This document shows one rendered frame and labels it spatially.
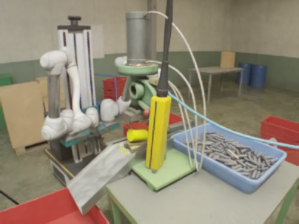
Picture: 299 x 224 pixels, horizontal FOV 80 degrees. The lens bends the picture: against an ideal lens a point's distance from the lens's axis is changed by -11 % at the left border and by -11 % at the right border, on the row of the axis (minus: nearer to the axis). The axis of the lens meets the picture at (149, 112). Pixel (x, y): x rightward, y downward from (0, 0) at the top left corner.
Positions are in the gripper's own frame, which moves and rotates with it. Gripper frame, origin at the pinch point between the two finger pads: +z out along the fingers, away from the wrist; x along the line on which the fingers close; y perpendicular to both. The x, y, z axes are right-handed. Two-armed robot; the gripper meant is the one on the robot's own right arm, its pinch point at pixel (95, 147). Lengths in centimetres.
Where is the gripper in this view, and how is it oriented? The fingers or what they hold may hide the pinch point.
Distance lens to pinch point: 192.0
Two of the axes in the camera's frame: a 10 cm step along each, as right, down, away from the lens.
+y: -7.4, -2.2, 6.3
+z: 0.0, 9.4, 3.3
